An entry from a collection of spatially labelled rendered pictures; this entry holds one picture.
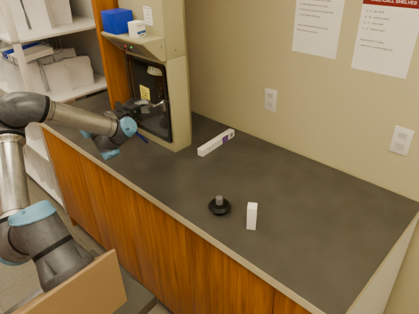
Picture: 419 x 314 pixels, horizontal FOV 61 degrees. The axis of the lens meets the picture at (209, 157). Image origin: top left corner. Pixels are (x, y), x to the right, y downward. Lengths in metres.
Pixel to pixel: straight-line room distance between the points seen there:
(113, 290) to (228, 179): 0.74
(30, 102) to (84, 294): 0.63
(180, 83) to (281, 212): 0.75
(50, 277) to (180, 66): 1.04
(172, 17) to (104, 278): 1.06
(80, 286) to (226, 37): 1.38
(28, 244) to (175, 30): 1.03
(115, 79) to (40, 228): 1.05
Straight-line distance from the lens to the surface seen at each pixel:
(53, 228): 1.08
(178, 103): 1.73
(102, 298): 1.10
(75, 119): 1.35
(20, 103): 1.29
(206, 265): 1.55
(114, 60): 1.91
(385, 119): 1.59
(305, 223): 1.41
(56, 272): 1.06
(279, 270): 1.24
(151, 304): 1.19
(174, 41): 1.64
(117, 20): 1.70
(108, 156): 1.53
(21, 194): 1.26
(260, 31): 1.79
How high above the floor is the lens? 1.87
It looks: 32 degrees down
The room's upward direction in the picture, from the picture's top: 2 degrees counter-clockwise
